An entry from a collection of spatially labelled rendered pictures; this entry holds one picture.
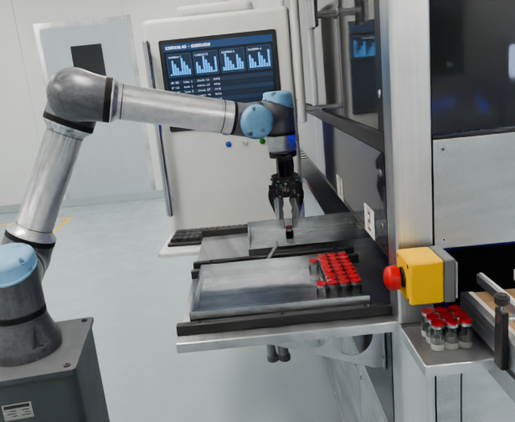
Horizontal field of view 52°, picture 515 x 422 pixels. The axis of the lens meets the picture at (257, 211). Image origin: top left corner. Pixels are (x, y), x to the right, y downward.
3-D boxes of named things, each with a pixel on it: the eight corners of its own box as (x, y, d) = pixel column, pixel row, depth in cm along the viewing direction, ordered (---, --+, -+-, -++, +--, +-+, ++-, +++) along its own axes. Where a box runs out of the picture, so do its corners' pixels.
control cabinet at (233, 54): (302, 209, 210) (286, 1, 191) (306, 223, 191) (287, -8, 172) (177, 220, 213) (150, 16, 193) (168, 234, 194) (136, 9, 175)
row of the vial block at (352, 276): (347, 270, 120) (346, 251, 119) (363, 302, 103) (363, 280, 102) (337, 271, 120) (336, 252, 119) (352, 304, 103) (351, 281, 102)
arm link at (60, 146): (-20, 290, 119) (55, 57, 112) (-5, 268, 133) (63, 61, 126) (35, 303, 122) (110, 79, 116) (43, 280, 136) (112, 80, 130)
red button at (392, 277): (404, 283, 87) (404, 260, 86) (412, 292, 83) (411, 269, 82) (381, 285, 87) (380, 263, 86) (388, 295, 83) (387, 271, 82)
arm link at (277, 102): (255, 93, 136) (287, 90, 138) (260, 136, 138) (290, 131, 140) (264, 93, 128) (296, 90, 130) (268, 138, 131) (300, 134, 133)
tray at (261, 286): (345, 265, 124) (344, 250, 123) (370, 312, 99) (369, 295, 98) (203, 279, 125) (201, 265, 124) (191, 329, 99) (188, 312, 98)
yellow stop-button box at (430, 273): (439, 285, 89) (439, 244, 87) (455, 301, 82) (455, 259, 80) (394, 289, 89) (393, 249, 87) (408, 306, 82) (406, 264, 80)
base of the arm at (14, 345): (-21, 372, 110) (-32, 329, 107) (2, 338, 124) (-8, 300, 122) (54, 360, 112) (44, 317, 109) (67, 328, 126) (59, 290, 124)
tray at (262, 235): (361, 222, 157) (361, 210, 157) (383, 249, 132) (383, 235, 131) (249, 233, 157) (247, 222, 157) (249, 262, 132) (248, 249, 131)
